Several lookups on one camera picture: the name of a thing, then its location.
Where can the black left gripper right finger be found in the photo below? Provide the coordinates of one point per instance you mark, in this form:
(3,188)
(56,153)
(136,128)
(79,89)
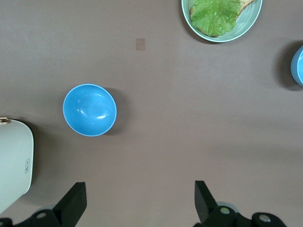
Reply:
(206,208)

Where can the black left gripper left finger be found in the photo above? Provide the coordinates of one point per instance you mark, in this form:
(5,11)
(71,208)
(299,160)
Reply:
(71,205)

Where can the blue bowl at right edge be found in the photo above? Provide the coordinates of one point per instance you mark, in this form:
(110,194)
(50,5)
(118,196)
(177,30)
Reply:
(297,67)

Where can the white appliance with gold clasp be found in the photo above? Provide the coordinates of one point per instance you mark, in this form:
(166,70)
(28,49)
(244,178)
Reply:
(14,160)

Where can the brown tape patch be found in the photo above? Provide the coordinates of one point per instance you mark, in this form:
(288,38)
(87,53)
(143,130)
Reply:
(140,44)

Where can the pale green plate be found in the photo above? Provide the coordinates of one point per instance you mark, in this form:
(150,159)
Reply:
(248,21)

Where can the green lettuce leaf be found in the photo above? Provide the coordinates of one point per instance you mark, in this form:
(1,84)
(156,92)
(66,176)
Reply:
(213,16)

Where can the toasted bread slice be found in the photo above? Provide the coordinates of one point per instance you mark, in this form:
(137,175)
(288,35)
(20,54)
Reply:
(246,2)

